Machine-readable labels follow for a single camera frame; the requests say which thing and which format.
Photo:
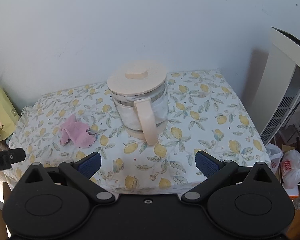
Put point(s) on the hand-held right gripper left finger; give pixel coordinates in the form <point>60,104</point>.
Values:
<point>91,166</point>

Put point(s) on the clear plastic bag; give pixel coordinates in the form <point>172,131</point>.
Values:
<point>273,155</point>

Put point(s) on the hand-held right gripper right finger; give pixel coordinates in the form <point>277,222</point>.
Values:
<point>207,166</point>

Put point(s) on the brown cardboard box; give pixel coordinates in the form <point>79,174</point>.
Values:
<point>287,148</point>

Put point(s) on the yellow paper bag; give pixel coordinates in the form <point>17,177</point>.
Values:
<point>1,110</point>

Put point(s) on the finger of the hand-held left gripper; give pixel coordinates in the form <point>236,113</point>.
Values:
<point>15,155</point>

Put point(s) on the white paper towel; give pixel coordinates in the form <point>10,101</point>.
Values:
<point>128,116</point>

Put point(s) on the white plastic bag red print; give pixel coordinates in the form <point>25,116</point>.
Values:
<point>293,170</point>

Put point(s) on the pink knitted cloth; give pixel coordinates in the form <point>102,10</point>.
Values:
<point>76,132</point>

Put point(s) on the beige round jug lid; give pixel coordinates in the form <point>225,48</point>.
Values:
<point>137,78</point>

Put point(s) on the white tower appliance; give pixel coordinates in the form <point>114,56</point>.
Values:
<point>277,85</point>

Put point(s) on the lemon print tablecloth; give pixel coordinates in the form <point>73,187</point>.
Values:
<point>202,120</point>

